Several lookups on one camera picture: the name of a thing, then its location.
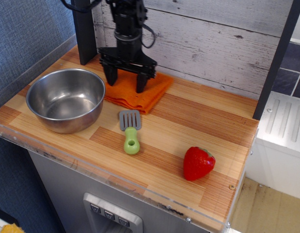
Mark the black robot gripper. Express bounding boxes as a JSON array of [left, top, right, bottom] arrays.
[[98, 39, 157, 93]]

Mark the orange cloth napkin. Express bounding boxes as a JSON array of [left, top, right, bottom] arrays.
[[105, 70, 174, 114]]

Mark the red plastic strawberry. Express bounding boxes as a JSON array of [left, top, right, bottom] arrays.
[[183, 147, 216, 181]]

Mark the yellow object bottom corner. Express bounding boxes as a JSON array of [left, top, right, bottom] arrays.
[[0, 224, 24, 233]]

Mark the dark grey left post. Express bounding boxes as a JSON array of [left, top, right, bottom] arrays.
[[73, 10, 97, 65]]

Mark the grey toy dispenser panel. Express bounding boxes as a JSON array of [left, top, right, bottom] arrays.
[[83, 193, 143, 233]]

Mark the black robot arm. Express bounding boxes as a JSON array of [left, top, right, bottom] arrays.
[[98, 0, 157, 93]]

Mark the grey green toy spatula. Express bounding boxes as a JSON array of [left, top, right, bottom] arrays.
[[119, 110, 142, 155]]

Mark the dark grey post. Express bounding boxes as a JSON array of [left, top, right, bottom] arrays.
[[73, 10, 97, 65], [253, 0, 300, 120]]

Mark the stainless steel bowl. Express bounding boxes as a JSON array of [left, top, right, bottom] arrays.
[[26, 68, 106, 134]]

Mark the white ridged sink counter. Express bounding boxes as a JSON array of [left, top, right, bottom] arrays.
[[245, 92, 300, 199]]

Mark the clear acrylic table edge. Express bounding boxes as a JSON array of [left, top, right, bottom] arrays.
[[0, 124, 231, 233]]

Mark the dark grey right post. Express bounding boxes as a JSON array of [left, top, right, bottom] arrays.
[[253, 0, 300, 120]]

